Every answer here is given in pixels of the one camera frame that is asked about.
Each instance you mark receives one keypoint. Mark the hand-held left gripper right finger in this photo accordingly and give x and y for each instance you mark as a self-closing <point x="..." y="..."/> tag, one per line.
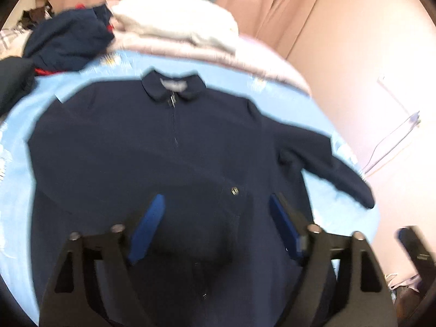
<point x="284" y="224"/>

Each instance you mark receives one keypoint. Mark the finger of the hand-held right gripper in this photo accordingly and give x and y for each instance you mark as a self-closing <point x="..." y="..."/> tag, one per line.
<point x="417" y="248"/>

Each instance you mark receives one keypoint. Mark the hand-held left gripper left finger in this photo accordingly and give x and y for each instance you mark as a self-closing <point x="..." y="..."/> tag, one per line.
<point x="150" y="221"/>

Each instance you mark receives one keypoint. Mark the navy zip jacket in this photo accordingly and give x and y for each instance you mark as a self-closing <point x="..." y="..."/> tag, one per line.
<point x="170" y="163"/>

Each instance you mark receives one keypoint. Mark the navy clothes pile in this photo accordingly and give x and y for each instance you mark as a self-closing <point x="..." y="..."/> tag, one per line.
<point x="68" y="37"/>

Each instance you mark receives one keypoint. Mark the light blue floral bed sheet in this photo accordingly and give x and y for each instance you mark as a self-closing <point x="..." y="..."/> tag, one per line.
<point x="323" y="204"/>

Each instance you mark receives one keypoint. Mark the pale pink quilt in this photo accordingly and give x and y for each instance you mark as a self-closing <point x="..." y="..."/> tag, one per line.
<point x="211" y="52"/>

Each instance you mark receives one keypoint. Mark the black garment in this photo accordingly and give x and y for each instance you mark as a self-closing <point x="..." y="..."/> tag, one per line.
<point x="13" y="81"/>

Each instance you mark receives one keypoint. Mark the white pillow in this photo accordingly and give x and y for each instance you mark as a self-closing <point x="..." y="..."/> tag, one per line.
<point x="170" y="17"/>

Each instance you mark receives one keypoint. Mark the pink curtain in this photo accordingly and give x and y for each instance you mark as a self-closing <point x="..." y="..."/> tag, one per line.
<point x="272" y="6"/>

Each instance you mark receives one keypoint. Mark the plaid cloth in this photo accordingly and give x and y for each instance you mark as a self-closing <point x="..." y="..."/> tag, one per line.
<point x="10" y="39"/>

